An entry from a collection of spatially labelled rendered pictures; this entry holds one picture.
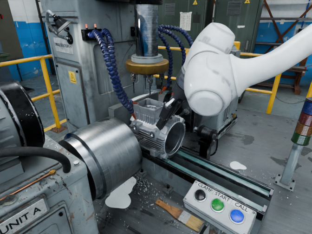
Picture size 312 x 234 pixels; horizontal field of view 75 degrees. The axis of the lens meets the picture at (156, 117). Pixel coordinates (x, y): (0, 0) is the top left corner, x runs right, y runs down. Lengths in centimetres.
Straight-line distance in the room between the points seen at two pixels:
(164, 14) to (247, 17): 149
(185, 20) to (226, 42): 361
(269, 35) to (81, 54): 524
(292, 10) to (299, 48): 527
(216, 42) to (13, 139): 53
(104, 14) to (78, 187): 68
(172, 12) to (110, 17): 337
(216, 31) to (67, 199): 57
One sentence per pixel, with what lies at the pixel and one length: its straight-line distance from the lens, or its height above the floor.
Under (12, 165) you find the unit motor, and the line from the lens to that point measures 56.
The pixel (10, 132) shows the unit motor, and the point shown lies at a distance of 52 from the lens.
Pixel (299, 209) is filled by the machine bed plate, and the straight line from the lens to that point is 108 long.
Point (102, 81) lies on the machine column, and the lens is 98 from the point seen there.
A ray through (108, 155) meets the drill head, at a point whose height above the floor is 111.
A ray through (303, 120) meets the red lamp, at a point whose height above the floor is 113.
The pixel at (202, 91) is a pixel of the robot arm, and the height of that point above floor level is 136.
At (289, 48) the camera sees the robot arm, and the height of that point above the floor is 144.
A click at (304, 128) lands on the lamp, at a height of 110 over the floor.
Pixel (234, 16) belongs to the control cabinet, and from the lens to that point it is 396.
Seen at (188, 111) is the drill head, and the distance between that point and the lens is 105.
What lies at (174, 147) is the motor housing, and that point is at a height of 95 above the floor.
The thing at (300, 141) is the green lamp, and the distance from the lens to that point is 102.
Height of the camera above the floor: 150
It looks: 26 degrees down
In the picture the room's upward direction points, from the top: straight up
